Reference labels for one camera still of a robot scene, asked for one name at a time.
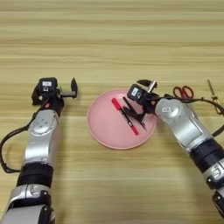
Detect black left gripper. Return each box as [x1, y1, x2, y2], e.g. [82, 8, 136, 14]
[31, 77, 79, 116]

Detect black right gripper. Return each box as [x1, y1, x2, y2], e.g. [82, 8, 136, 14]
[127, 79, 161, 123]

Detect red marker pen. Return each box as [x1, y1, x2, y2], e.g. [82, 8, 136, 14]
[110, 97, 140, 137]

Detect right gripper's black labelled box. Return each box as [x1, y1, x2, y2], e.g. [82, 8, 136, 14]
[126, 83, 147, 102]

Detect gripper's black labelled box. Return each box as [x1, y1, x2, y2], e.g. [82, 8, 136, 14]
[126, 83, 147, 102]
[38, 77, 59, 94]

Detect left gripper's black labelled box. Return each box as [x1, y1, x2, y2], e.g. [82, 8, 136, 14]
[38, 77, 59, 94]

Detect pink round plate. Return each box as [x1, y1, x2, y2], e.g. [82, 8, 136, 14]
[86, 88, 158, 151]

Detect red handled scissors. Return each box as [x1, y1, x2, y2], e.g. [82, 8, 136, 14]
[172, 85, 195, 101]

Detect left arm's black cable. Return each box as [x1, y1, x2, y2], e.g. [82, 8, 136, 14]
[0, 105, 46, 174]

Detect yellow handled screwdriver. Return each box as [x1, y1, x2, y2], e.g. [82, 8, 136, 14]
[206, 79, 223, 115]

